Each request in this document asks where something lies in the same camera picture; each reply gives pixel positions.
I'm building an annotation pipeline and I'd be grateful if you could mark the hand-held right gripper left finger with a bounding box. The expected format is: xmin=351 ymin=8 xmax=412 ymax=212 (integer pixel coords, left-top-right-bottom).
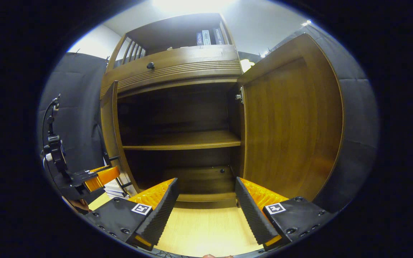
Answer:
xmin=85 ymin=178 xmax=179 ymax=251

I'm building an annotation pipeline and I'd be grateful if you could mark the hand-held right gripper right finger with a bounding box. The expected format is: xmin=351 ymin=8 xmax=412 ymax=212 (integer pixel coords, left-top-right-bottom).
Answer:
xmin=235 ymin=177 xmax=336 ymax=251

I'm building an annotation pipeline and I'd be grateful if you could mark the wooden shoe cabinet door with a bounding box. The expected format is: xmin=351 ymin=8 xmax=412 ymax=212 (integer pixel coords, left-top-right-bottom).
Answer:
xmin=237 ymin=33 xmax=344 ymax=201
xmin=101 ymin=81 xmax=139 ymax=197

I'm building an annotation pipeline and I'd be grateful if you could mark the wooden double-door shoe cabinet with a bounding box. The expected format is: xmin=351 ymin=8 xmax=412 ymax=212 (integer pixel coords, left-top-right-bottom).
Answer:
xmin=100 ymin=13 xmax=344 ymax=209

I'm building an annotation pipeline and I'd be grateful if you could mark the wooden cabinet drawer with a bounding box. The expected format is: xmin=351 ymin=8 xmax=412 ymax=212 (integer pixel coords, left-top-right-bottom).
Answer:
xmin=101 ymin=45 xmax=242 ymax=99

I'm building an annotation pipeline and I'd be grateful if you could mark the beige cover book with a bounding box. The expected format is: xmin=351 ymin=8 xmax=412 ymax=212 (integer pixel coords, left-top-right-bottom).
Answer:
xmin=103 ymin=178 xmax=123 ymax=190

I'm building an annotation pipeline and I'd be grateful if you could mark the wooden inner shelf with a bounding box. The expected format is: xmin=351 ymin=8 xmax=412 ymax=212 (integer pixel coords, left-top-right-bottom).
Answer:
xmin=122 ymin=130 xmax=242 ymax=150

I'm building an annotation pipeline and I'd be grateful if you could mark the large ceiling light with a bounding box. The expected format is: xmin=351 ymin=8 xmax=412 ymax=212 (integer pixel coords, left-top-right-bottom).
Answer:
xmin=153 ymin=0 xmax=236 ymax=11

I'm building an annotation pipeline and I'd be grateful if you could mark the black door handle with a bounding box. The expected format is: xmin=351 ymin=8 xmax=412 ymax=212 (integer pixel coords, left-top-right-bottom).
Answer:
xmin=103 ymin=152 xmax=135 ymax=190

